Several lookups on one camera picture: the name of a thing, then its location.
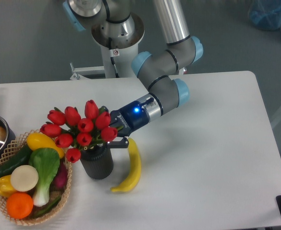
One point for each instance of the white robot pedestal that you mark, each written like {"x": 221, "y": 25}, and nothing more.
{"x": 118, "y": 33}

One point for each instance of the dark grey ribbed vase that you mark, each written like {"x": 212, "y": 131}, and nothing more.
{"x": 97, "y": 162}

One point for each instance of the purple red onion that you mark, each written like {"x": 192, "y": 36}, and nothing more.
{"x": 60, "y": 179}

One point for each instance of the orange tangerine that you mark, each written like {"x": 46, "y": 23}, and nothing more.
{"x": 19, "y": 205}

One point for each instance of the dark green cucumber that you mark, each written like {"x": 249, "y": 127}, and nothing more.
{"x": 18, "y": 159}

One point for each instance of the green chili pepper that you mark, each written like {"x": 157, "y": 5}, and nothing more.
{"x": 47, "y": 208}

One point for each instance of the yellow bell pepper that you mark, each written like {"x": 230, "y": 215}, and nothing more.
{"x": 6, "y": 188}

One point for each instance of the green bok choy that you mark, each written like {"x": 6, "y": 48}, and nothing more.
{"x": 46, "y": 161}

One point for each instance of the red tulip bouquet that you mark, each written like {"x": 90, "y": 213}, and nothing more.
{"x": 71, "y": 131}

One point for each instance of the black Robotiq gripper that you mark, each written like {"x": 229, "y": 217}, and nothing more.
{"x": 131, "y": 118}

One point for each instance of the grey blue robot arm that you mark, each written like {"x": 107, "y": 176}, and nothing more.
{"x": 163, "y": 94}

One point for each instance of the blue plastic bag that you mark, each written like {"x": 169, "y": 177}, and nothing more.
{"x": 265, "y": 14}

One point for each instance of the yellow banana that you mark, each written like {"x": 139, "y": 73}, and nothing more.
{"x": 131, "y": 181}

